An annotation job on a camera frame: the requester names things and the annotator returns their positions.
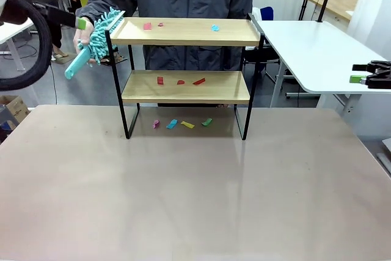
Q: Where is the person right forearm grey sleeve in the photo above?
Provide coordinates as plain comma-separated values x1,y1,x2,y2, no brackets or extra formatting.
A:
75,0,137,26

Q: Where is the grey metal bracket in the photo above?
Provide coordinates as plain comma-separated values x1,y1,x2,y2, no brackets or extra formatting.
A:
376,138,391,179

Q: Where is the two-tier wooden shelf black frame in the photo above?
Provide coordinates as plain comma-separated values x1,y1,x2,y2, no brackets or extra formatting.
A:
104,10,266,141

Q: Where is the white desk with white legs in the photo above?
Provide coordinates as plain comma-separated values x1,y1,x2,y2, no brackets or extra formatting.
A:
0,18,34,72

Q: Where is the large white side table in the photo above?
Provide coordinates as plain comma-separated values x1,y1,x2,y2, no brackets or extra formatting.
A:
254,20,391,118

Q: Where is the blue chair back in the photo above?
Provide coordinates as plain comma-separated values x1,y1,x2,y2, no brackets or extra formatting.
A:
259,6,274,23

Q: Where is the wooden top background table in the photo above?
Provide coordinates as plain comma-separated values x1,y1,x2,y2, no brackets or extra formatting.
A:
304,0,359,22

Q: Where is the person in dark clothes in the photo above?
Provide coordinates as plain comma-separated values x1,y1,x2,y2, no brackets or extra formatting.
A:
27,0,71,60

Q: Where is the person right hand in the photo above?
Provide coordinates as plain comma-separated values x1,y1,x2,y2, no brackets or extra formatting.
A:
72,18,96,51

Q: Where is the thick black cable sleeve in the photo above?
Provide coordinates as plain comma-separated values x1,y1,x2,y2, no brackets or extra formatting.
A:
0,0,53,92

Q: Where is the teal microfiber duster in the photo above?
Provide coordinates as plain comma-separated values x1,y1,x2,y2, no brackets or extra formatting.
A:
64,6,126,81

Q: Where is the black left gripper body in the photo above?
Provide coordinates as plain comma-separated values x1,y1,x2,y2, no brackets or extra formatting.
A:
29,1,62,24

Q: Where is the grey floor mat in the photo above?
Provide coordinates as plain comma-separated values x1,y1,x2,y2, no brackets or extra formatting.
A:
52,52,81,65

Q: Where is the thin black floor cable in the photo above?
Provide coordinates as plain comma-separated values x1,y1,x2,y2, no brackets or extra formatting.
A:
50,65,59,106

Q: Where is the cardboard box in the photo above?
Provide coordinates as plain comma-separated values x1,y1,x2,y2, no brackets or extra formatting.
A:
0,95,31,123

